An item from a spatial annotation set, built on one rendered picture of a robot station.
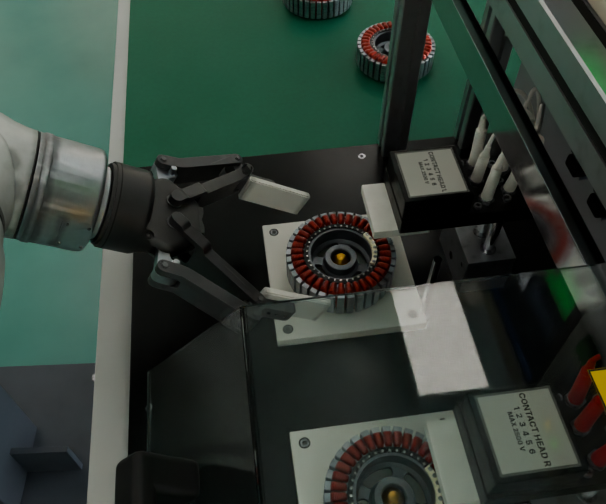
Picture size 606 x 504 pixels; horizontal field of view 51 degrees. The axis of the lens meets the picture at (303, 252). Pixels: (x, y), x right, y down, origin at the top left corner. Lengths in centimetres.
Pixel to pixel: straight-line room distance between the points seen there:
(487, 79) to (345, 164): 33
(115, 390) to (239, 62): 53
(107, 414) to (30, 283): 112
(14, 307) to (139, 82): 89
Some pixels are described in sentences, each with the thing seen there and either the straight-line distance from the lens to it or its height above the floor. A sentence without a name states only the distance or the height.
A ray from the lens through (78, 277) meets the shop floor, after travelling 172.
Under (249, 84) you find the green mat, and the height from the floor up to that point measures 75.
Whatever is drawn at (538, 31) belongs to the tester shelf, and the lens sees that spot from 44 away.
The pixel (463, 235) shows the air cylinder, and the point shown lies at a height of 82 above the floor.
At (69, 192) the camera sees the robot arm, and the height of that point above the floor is 97.
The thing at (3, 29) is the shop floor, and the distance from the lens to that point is 264.
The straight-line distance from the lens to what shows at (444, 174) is 59.
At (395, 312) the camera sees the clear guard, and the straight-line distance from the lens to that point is 32.
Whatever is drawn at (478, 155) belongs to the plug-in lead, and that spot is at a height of 91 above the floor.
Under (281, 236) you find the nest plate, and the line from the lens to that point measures 70.
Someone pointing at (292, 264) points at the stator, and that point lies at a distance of 64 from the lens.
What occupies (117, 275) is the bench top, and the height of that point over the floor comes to 75.
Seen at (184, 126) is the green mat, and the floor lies 75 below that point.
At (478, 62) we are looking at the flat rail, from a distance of 52.
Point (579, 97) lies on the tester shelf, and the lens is 40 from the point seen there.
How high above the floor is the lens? 133
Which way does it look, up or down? 53 degrees down
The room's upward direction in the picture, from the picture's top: straight up
